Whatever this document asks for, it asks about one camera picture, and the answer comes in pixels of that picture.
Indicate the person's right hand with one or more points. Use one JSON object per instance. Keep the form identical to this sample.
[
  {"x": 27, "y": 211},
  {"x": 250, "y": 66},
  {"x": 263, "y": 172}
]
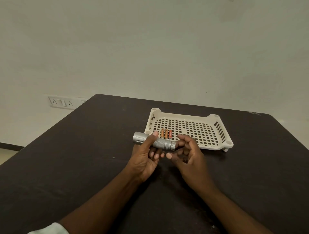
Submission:
[{"x": 193, "y": 166}]

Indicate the person's left hand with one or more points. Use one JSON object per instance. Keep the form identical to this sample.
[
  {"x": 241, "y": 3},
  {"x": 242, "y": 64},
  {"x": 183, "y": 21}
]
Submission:
[{"x": 142, "y": 161}]

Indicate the person's left thumb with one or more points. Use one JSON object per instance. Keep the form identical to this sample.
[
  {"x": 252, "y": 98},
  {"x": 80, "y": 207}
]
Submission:
[{"x": 151, "y": 139}]

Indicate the person's right thumb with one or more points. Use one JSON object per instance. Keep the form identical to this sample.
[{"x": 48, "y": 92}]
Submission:
[{"x": 171, "y": 157}]

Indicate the silver metal flashlight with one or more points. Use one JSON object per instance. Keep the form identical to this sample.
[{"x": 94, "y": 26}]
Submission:
[{"x": 162, "y": 143}]

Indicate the person's right forearm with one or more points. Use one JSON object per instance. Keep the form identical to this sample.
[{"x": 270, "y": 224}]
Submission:
[{"x": 229, "y": 212}]

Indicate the person's left forearm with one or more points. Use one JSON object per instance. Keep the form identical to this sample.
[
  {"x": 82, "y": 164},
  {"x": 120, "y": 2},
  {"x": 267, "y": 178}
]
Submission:
[{"x": 106, "y": 205}]

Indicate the red battery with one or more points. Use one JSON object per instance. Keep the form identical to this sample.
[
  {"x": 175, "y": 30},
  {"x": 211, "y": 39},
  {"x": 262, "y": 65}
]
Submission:
[{"x": 170, "y": 134}]

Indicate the cream perforated plastic tray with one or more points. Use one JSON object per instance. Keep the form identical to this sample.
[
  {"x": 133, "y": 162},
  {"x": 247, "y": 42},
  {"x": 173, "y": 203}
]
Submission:
[{"x": 193, "y": 129}]

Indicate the white sleeve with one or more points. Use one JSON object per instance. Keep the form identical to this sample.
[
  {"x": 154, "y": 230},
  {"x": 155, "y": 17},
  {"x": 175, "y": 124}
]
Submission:
[{"x": 52, "y": 229}]

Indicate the white wall socket plate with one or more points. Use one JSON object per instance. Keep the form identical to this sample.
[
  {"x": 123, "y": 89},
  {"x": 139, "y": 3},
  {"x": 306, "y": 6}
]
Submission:
[{"x": 63, "y": 103}]

